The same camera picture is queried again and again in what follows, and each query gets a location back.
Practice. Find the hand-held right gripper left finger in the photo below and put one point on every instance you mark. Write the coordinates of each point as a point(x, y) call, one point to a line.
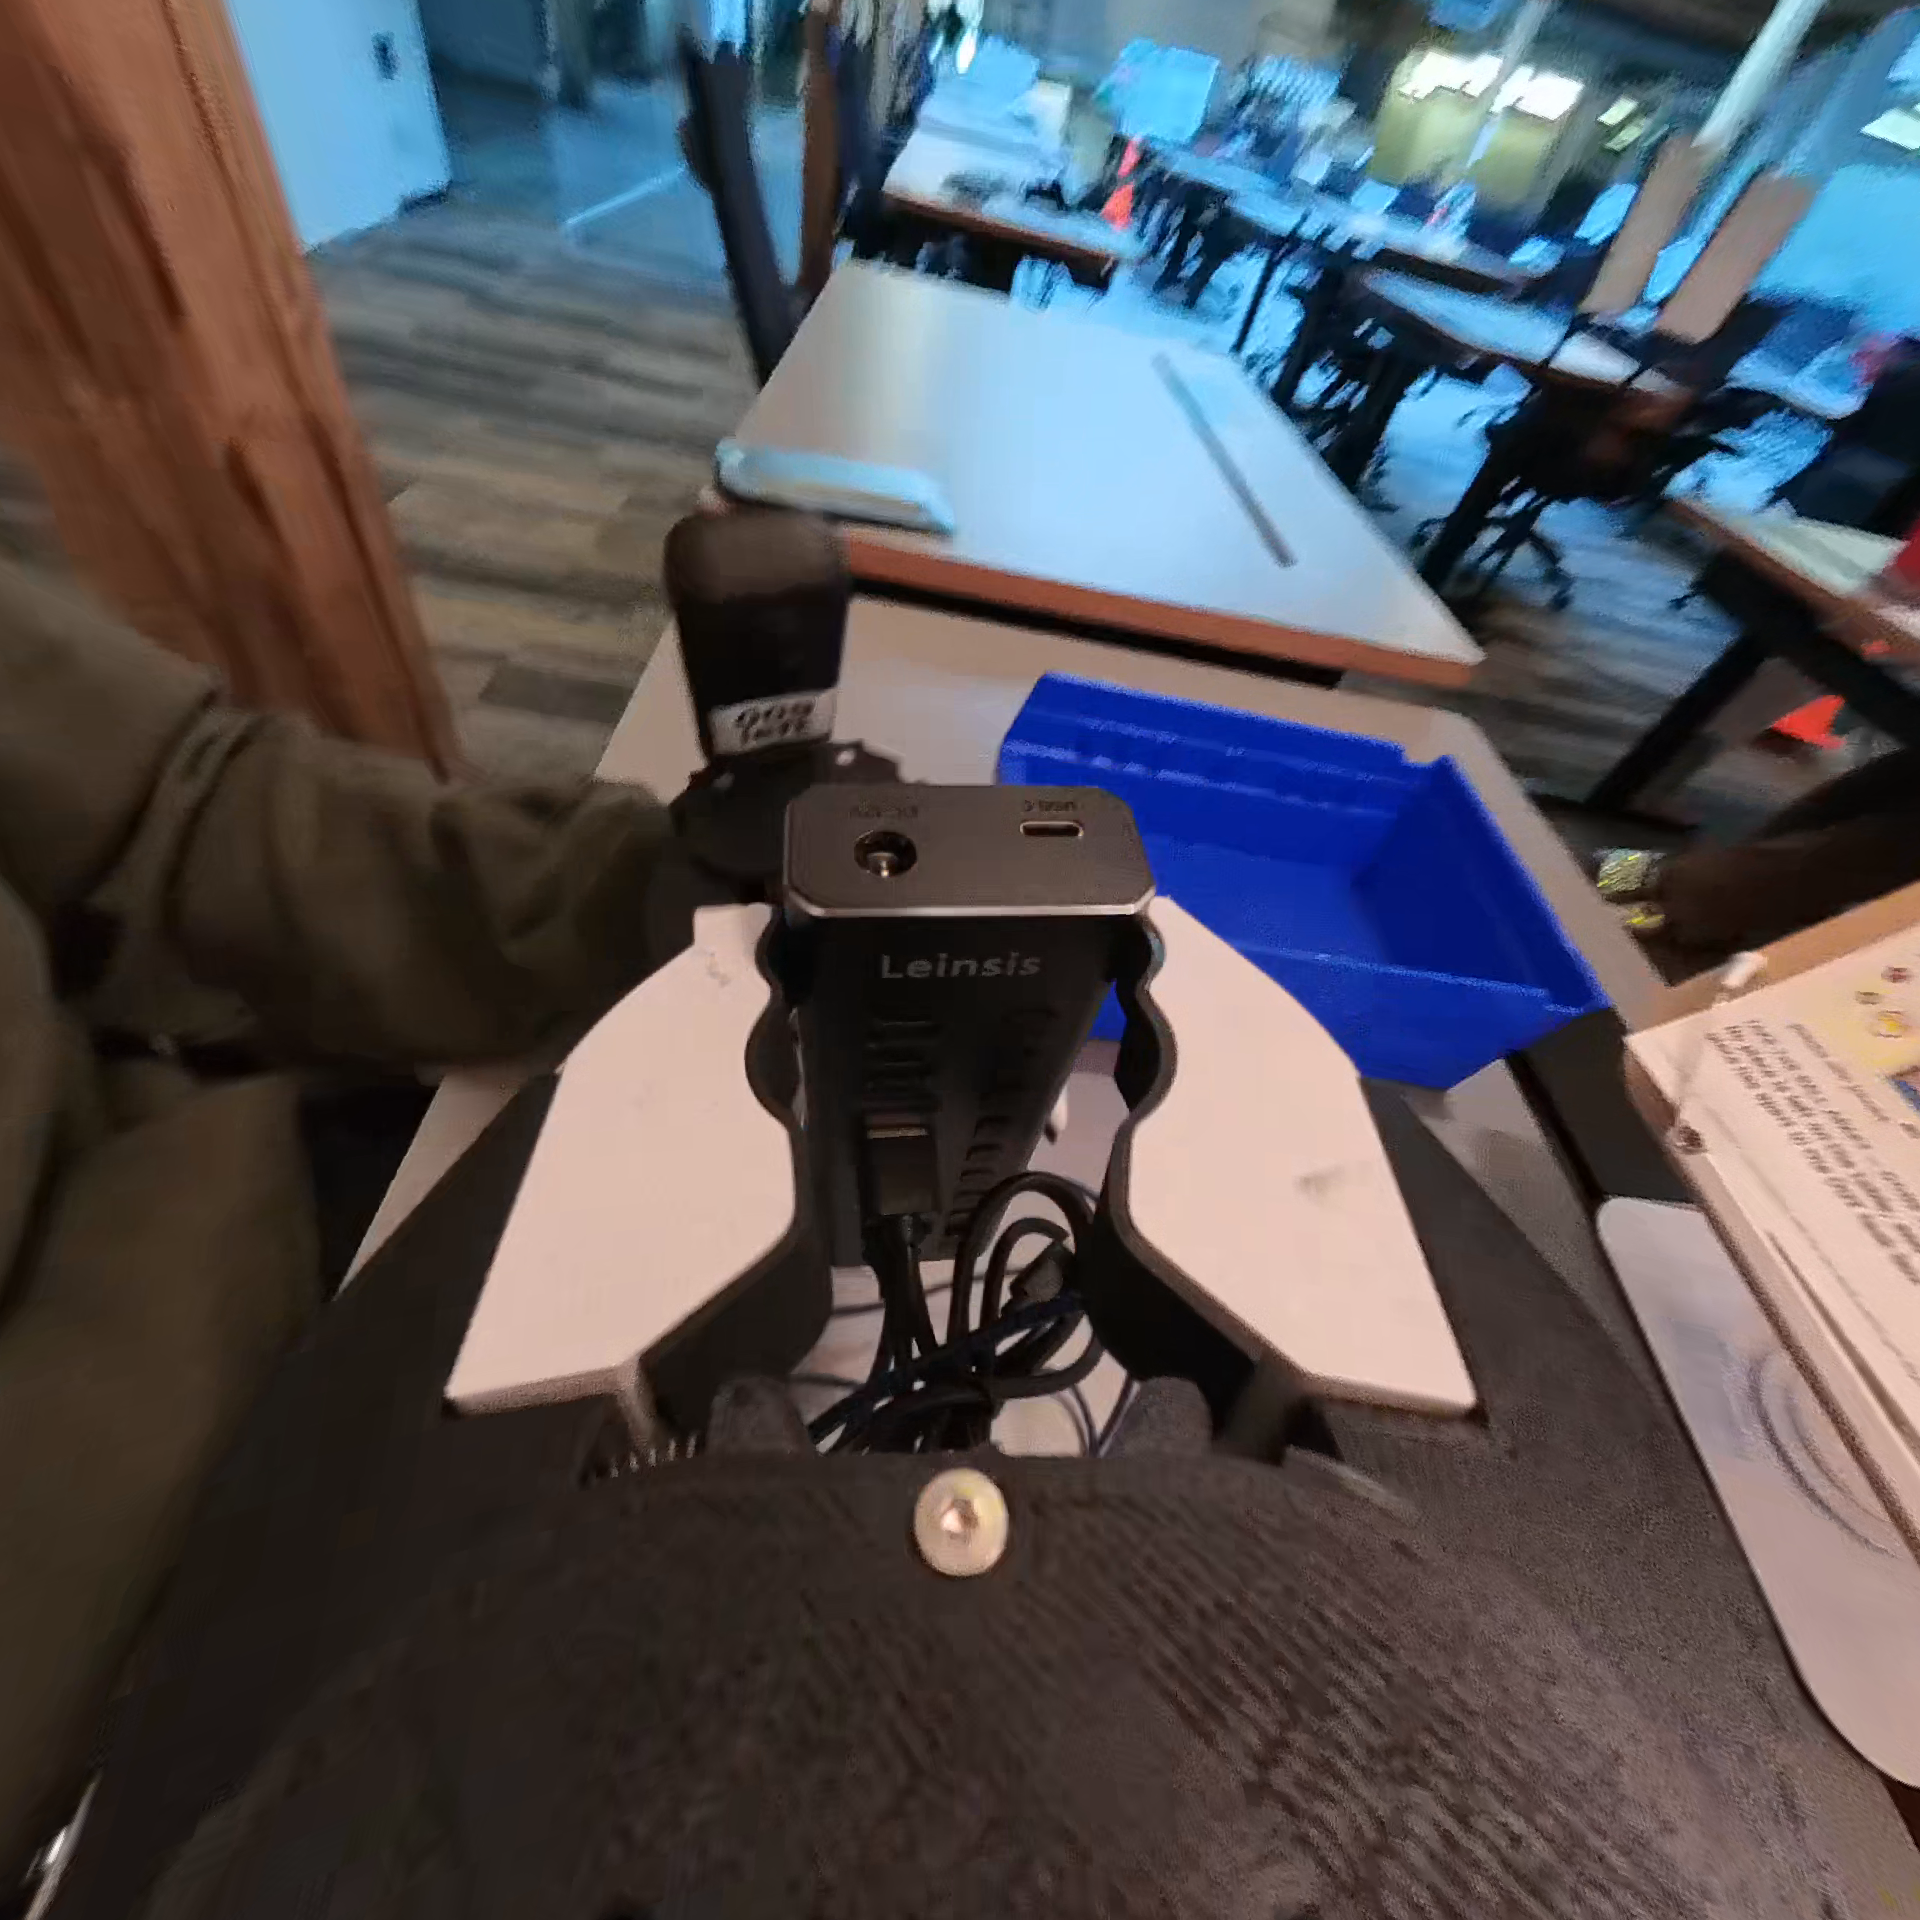
point(630, 1200)

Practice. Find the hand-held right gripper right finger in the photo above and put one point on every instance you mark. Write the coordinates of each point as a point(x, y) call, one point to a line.
point(1290, 1200)

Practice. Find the blue plastic bin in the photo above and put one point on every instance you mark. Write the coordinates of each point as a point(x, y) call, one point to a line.
point(1276, 840)

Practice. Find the black USB hub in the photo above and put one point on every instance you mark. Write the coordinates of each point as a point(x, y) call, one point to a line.
point(960, 1037)

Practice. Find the person's left forearm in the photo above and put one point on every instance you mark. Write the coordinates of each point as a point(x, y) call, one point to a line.
point(300, 840)

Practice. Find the grey flat device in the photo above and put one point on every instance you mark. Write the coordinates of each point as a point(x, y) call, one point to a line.
point(834, 488)

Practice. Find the white stand base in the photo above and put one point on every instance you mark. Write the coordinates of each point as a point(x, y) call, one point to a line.
point(1725, 1425)

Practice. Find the instruction sheet board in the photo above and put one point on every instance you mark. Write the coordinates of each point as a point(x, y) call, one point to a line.
point(1830, 1141)

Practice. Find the wooden post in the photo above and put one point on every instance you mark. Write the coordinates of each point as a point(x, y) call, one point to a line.
point(150, 301)

